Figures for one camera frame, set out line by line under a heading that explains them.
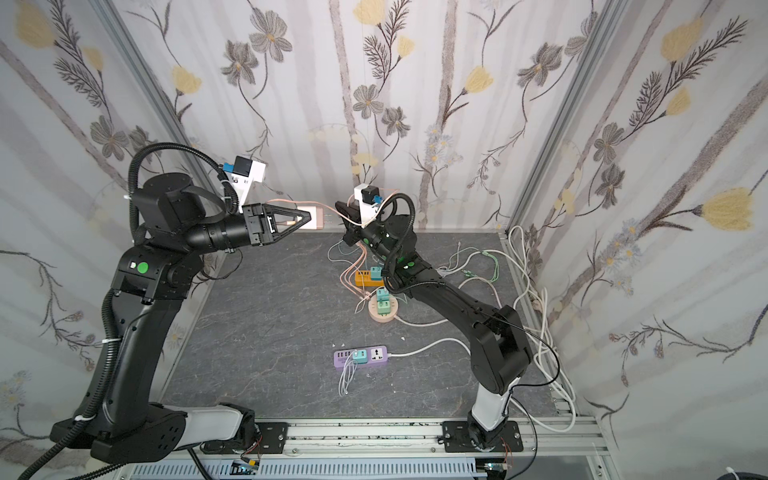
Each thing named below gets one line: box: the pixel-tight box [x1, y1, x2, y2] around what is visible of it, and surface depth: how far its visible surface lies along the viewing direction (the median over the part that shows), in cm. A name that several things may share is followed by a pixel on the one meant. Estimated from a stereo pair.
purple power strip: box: [334, 346, 388, 367], surface depth 87 cm
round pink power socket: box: [368, 294, 399, 323], surface depth 97 cm
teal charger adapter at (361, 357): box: [352, 349, 368, 364], surface depth 83 cm
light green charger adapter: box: [377, 300, 391, 317], surface depth 94 cm
